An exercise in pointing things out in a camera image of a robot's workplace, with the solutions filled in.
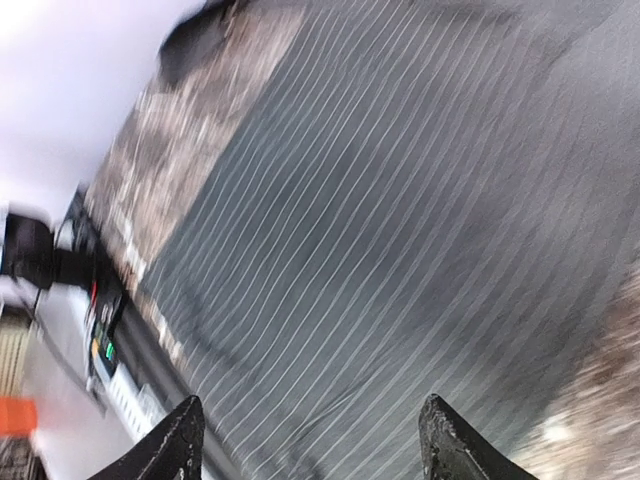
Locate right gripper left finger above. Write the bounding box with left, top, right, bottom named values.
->
left=94, top=395, right=205, bottom=480

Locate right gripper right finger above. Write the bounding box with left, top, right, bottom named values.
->
left=419, top=394, right=535, bottom=480

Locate black pinstriped long sleeve shirt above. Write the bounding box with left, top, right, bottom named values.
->
left=142, top=1, right=639, bottom=479

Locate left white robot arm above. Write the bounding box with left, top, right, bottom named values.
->
left=1, top=205, right=95, bottom=292

